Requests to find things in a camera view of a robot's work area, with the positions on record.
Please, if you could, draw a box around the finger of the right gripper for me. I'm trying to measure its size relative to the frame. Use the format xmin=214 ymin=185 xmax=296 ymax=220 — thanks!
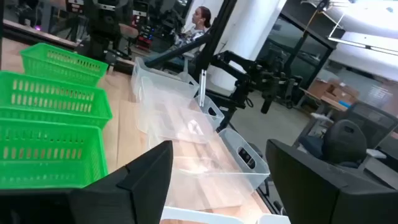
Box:
xmin=285 ymin=90 xmax=295 ymax=109
xmin=260 ymin=90 xmax=275 ymax=114

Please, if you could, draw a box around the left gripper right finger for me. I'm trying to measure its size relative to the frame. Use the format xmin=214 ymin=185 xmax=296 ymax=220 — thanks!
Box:
xmin=266 ymin=139 xmax=349 ymax=224

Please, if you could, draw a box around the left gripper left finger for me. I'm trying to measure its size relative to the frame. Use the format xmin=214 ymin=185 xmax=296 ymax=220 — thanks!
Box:
xmin=70 ymin=140 xmax=174 ymax=224

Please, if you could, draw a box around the clear plastic basket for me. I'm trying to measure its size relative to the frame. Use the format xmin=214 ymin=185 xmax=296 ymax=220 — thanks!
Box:
xmin=148 ymin=127 xmax=271 ymax=213
xmin=130 ymin=57 xmax=200 ymax=105
xmin=136 ymin=76 xmax=225 ymax=144

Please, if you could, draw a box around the green slotted plastic basket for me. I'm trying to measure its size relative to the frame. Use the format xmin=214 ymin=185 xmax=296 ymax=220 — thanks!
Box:
xmin=20 ymin=42 xmax=109 ymax=87
xmin=0 ymin=117 xmax=109 ymax=190
xmin=0 ymin=70 xmax=113 ymax=129

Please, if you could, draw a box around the white plastic basket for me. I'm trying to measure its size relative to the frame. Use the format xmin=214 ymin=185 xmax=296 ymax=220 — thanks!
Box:
xmin=160 ymin=205 xmax=292 ymax=224

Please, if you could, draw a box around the wooden shelf with black legs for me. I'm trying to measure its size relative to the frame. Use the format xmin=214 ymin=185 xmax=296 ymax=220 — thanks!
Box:
xmin=0 ymin=17 xmax=79 ymax=52

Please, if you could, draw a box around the brown cardboard box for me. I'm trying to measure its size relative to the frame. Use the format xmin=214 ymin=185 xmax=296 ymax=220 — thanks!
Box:
xmin=306 ymin=78 xmax=360 ymax=108

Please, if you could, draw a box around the wooden desk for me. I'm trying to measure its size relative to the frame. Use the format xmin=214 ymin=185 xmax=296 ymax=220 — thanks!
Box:
xmin=298 ymin=86 xmax=349 ymax=114

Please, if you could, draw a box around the black office chair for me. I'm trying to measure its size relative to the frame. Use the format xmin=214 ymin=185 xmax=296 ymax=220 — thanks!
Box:
xmin=322 ymin=119 xmax=368 ymax=169

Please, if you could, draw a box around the white ceiling light bar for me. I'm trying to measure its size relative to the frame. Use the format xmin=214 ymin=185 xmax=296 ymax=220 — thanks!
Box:
xmin=328 ymin=30 xmax=398 ymax=57

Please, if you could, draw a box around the person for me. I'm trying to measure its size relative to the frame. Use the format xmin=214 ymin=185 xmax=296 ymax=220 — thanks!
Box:
xmin=172 ymin=6 xmax=213 ymax=60

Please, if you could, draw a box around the black background equipment rack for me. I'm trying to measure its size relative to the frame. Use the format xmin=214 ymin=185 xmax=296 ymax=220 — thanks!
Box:
xmin=83 ymin=0 xmax=139 ymax=62

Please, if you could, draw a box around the black metal post frame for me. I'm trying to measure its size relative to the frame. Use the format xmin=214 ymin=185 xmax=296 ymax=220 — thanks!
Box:
xmin=144 ymin=0 xmax=239 ymax=82

